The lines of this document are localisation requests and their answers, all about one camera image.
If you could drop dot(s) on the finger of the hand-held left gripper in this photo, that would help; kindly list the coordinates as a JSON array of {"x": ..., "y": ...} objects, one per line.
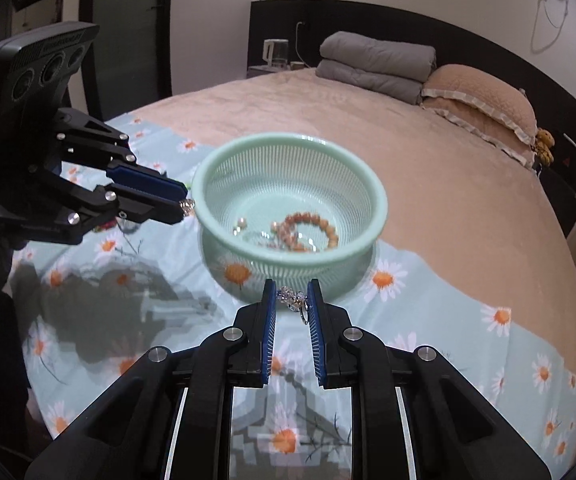
[
  {"x": 147, "y": 180},
  {"x": 142, "y": 207}
]

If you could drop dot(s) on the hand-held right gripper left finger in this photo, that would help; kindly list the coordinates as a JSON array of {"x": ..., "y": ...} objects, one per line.
[{"x": 268, "y": 332}]

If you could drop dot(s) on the green plastic mesh basket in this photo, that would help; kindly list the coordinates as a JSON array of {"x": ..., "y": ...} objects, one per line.
[{"x": 288, "y": 170}]

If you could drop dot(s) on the small silver charm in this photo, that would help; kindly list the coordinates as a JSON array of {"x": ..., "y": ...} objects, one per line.
[{"x": 187, "y": 205}]

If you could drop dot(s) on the brown teddy bear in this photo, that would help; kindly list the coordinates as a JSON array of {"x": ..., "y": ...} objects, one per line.
[{"x": 544, "y": 145}]

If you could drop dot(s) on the folded grey quilt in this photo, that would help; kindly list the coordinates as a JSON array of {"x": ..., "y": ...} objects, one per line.
[{"x": 373, "y": 62}]

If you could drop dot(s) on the black headboard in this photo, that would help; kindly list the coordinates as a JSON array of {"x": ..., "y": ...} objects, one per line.
[{"x": 368, "y": 20}]

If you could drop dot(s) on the thin silver bangle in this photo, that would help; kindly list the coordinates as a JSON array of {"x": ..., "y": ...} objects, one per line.
[{"x": 258, "y": 237}]

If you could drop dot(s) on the white electric kettle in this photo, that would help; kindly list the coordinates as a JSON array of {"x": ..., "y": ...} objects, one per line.
[{"x": 275, "y": 52}]

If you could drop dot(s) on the peach ruffled pillow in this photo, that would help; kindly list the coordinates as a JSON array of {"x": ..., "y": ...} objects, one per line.
[
  {"x": 483, "y": 95},
  {"x": 468, "y": 125}
]

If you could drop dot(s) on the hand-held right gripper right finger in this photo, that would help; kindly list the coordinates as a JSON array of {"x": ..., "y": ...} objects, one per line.
[{"x": 316, "y": 332}]

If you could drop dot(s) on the bedside table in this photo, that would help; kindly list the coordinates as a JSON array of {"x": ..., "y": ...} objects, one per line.
[{"x": 260, "y": 71}]

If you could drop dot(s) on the daisy-print blue cloth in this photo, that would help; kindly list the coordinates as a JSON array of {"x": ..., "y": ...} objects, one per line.
[{"x": 418, "y": 300}]

